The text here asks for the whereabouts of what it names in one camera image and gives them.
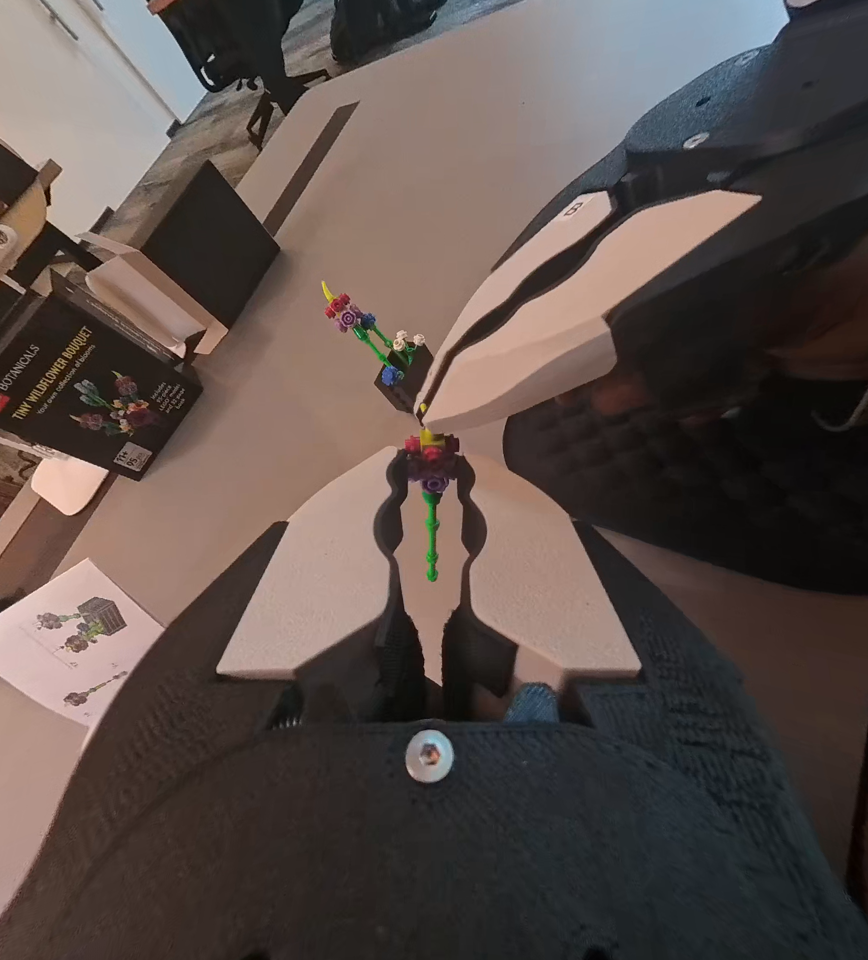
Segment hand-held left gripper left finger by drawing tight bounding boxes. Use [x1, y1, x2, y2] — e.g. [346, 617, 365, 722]
[216, 446, 408, 676]

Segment black backpack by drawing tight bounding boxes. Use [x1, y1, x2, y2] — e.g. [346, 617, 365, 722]
[329, 0, 450, 65]

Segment black flower-print carton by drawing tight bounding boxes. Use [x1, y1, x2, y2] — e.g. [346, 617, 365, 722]
[0, 232, 228, 481]

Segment toy flowers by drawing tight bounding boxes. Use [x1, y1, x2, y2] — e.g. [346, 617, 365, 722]
[320, 279, 435, 414]

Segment black office chair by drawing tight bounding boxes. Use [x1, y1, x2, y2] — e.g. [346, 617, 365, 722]
[160, 0, 333, 151]

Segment black quilted seat cushion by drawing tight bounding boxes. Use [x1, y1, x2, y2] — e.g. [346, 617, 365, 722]
[505, 408, 868, 597]

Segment white rounded object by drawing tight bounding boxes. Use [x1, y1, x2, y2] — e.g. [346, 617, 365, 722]
[29, 456, 114, 519]

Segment printed instruction sheet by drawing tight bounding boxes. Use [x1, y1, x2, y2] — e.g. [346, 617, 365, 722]
[0, 558, 166, 727]

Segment beige side cabinet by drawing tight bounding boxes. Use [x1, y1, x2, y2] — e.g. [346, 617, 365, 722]
[0, 105, 101, 331]

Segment black box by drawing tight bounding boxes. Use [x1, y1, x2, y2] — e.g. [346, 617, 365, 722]
[140, 159, 282, 331]

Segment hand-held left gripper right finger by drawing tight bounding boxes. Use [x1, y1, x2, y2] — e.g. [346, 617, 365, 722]
[458, 450, 642, 682]

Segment person's right hand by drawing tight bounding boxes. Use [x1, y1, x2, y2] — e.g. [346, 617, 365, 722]
[591, 187, 868, 423]

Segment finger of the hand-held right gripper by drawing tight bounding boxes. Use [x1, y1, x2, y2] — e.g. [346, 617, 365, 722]
[419, 189, 763, 438]
[436, 191, 631, 370]

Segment toy brick flower stem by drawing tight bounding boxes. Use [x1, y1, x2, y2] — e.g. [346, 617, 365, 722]
[402, 403, 465, 585]

